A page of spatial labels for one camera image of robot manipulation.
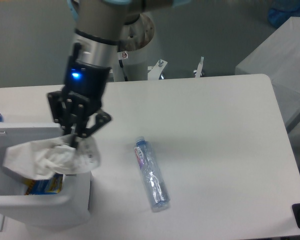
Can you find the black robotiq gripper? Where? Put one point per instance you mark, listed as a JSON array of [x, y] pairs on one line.
[[88, 82]]

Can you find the white plastic wrapper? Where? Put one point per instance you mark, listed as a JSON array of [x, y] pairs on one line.
[[41, 159]]

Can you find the clear crushed plastic bottle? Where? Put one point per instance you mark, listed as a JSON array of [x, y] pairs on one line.
[[152, 178]]

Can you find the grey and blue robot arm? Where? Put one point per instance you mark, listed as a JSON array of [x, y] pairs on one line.
[[77, 107]]

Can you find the white plastic trash can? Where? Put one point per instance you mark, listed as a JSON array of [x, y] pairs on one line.
[[63, 200]]

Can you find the blue and yellow packet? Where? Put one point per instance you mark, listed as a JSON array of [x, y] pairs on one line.
[[45, 187]]

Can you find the white covered box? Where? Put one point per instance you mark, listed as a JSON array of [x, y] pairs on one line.
[[278, 57]]

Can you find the blue bag in background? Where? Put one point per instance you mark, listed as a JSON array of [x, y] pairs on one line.
[[281, 10]]

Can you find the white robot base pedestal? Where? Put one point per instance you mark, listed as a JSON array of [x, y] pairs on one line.
[[132, 53]]

